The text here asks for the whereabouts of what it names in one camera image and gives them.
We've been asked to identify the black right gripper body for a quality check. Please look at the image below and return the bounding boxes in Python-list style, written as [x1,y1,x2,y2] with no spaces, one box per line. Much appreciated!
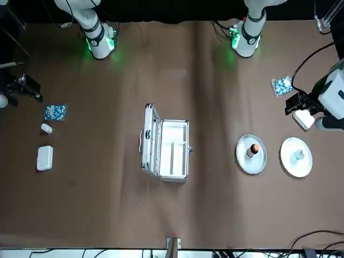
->
[5,75,44,107]

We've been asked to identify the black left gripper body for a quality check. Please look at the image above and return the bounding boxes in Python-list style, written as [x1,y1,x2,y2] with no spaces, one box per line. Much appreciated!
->
[295,91,325,116]

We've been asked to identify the white peroxide bottle green label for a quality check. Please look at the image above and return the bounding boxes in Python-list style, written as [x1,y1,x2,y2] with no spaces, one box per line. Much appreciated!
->
[289,149,307,165]

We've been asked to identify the brown iodophor bottle orange cap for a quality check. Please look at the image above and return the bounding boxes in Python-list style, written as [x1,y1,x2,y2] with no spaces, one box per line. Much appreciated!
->
[246,143,260,158]

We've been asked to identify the aluminium medical kit case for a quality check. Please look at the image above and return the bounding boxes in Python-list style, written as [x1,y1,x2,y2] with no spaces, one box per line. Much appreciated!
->
[139,103,194,183]

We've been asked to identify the white round plate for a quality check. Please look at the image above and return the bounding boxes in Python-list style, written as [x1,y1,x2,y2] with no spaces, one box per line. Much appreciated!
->
[280,137,313,178]

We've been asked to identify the gray round plate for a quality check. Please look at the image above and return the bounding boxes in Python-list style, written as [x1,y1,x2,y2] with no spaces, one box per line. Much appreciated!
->
[235,134,268,175]

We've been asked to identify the white plastic pill box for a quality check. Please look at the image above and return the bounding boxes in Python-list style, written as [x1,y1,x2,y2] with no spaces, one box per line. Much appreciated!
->
[292,109,316,131]
[36,145,54,172]

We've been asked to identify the bag of blue-white capsules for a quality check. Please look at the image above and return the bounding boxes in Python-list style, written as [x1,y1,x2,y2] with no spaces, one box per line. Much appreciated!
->
[44,103,68,122]
[270,76,295,97]

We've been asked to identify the white desk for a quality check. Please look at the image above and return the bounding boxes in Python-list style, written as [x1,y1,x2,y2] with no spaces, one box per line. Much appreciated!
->
[0,248,344,258]

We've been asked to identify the aluminium frame bar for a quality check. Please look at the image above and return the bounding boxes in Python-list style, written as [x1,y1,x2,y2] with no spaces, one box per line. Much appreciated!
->
[313,0,343,34]

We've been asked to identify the aluminium profile post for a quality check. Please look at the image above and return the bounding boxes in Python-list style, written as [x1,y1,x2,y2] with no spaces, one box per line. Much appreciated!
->
[166,237,182,258]

